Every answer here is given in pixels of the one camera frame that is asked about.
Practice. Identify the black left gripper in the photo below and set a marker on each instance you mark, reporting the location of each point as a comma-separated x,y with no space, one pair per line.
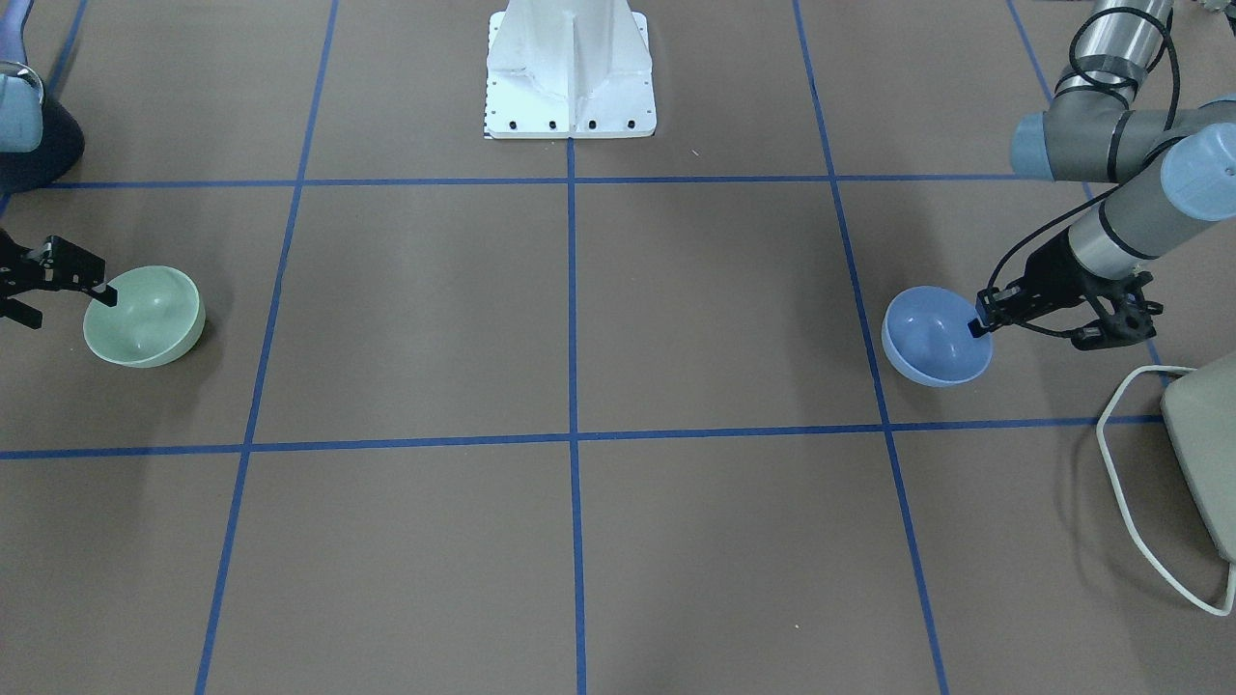
1053,267

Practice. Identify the blue bowl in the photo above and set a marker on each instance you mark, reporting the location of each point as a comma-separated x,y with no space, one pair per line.
926,337

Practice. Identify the green bowl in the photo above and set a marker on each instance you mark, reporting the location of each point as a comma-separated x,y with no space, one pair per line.
158,318

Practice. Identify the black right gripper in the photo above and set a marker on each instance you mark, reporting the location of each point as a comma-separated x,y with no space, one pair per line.
48,267

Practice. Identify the dark blue saucepan with lid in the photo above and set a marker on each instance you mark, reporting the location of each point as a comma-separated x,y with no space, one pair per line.
40,138

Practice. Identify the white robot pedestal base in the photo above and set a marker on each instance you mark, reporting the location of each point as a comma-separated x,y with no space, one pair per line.
569,69

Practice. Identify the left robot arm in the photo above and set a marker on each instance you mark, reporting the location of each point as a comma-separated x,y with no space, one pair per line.
1170,177

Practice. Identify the beige appliance box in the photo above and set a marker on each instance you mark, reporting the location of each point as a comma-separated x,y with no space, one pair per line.
1199,412

